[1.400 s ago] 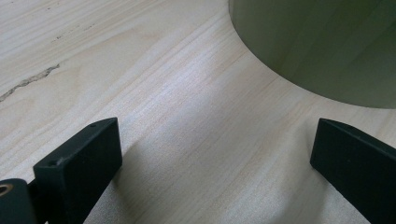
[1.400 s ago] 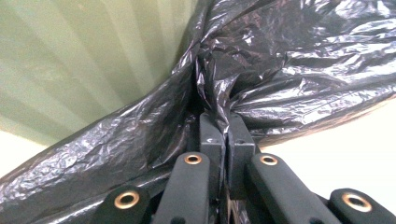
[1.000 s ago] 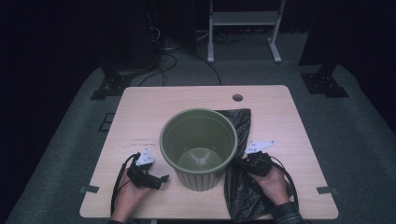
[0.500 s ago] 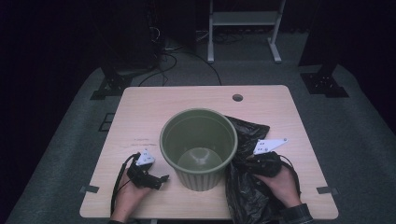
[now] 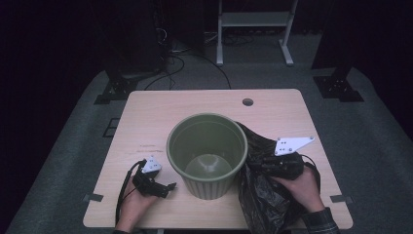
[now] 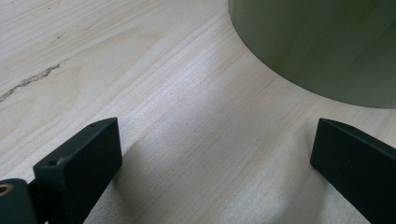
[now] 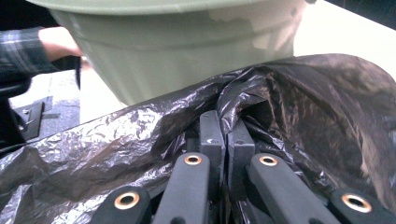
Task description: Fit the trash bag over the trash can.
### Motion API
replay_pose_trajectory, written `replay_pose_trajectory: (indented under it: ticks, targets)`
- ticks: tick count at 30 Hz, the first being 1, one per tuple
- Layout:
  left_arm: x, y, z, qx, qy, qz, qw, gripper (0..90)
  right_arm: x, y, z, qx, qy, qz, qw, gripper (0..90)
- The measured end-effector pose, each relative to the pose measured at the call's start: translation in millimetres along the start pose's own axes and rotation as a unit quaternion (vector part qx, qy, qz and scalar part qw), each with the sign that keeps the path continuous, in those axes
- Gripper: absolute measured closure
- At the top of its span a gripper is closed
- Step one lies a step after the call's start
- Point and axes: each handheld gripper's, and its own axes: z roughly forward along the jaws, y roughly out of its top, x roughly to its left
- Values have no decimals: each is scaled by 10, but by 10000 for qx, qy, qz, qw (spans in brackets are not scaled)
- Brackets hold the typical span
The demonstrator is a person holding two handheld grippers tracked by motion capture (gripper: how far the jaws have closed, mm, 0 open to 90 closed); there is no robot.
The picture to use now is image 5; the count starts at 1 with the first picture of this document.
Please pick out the white metal stand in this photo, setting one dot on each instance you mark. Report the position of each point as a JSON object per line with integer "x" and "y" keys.
{"x": 253, "y": 19}

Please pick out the grey tape strip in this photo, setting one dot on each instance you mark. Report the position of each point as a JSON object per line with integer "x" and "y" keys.
{"x": 341, "y": 198}
{"x": 93, "y": 197}

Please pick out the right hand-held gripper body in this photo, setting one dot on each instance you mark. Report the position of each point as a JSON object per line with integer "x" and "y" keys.
{"x": 285, "y": 167}

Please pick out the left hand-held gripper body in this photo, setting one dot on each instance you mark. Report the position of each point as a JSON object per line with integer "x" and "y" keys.
{"x": 147, "y": 183}

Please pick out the black plastic garbage bag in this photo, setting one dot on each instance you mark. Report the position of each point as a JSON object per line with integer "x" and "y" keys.
{"x": 259, "y": 201}

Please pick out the black stand base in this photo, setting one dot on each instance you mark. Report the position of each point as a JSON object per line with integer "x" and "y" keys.
{"x": 115, "y": 89}
{"x": 337, "y": 87}

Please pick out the person's left hand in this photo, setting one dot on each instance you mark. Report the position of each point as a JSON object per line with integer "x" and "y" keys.
{"x": 136, "y": 204}

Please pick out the green plastic trash bin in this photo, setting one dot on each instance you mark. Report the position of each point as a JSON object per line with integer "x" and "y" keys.
{"x": 195, "y": 139}

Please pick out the person's right hand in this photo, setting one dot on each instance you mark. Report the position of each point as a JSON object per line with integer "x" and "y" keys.
{"x": 302, "y": 190}

